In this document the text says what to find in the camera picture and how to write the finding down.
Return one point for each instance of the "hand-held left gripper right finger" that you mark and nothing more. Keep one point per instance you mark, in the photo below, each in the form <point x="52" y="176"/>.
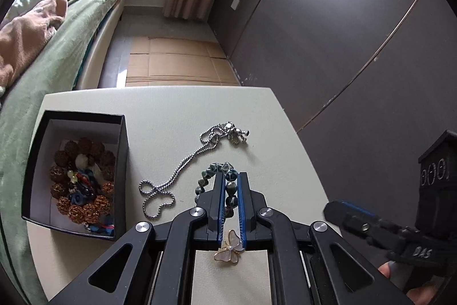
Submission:
<point x="241" y="205"/>

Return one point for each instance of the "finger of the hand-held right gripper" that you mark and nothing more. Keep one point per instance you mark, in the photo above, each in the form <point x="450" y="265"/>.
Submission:
<point x="353" y="224"/>
<point x="357" y="207"/>

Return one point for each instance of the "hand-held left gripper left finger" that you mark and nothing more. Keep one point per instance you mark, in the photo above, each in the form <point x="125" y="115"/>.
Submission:
<point x="221" y="205"/>

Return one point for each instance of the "black cardboard box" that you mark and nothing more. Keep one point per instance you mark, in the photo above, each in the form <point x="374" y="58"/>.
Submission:
<point x="117" y="176"/>

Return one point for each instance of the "white petal ornament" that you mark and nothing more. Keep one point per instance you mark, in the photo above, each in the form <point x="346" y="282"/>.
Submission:
<point x="83" y="160"/>

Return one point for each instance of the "person's right hand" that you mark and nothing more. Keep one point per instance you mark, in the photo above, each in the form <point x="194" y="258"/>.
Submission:
<point x="423" y="296"/>

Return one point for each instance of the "butterfly brooch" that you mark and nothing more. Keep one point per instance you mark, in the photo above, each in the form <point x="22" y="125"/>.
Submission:
<point x="232" y="249"/>

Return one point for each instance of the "flattened cardboard sheet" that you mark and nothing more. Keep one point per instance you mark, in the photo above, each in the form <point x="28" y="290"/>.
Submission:
<point x="178" y="62"/>

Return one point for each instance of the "dark wooden wardrobe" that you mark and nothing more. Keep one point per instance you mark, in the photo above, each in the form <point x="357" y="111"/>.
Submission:
<point x="339" y="40"/>

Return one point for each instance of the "bed with green sheet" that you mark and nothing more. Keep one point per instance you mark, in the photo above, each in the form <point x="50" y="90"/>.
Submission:
<point x="53" y="58"/>

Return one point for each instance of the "pink fleece blanket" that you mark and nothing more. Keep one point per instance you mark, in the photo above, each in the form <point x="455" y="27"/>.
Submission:
<point x="25" y="37"/>

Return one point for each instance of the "wall socket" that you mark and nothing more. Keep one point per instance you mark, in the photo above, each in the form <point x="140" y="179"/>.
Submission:
<point x="235" y="3"/>

